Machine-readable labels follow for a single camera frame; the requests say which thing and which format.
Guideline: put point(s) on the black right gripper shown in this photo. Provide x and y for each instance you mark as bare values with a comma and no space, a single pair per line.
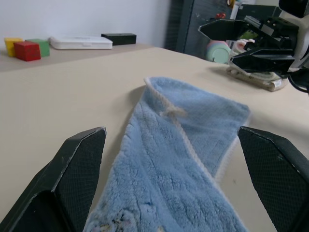
275,33

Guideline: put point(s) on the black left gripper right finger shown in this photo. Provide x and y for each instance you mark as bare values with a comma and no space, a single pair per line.
277,174

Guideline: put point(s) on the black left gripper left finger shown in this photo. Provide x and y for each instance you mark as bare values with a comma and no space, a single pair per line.
60,183

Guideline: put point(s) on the light blue fluffy towel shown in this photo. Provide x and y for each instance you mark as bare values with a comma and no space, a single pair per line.
164,164

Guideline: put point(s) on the white and pink plush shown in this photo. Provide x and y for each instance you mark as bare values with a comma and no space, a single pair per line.
241,44

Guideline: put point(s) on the stack of pastel cups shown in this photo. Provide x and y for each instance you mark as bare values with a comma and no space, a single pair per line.
218,53

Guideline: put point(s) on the small red hook item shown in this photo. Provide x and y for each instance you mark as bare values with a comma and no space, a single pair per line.
220,16

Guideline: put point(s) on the cream folded cloth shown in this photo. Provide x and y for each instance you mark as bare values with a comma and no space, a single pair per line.
260,81

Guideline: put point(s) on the dark grey metal cabinet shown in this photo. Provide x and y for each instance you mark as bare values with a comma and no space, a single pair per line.
186,24

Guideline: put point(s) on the black rectangular box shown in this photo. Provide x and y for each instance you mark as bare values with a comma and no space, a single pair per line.
119,39

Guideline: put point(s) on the red wooden block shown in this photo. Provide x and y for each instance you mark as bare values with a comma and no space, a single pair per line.
27,52

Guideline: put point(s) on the green wooden block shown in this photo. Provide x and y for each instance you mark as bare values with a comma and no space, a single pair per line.
44,47

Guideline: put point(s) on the white flat plastic box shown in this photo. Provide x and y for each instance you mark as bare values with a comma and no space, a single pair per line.
79,42

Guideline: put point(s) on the yellow wooden block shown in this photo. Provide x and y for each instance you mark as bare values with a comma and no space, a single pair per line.
9,46

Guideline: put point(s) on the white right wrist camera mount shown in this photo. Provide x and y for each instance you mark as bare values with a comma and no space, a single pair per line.
303,43

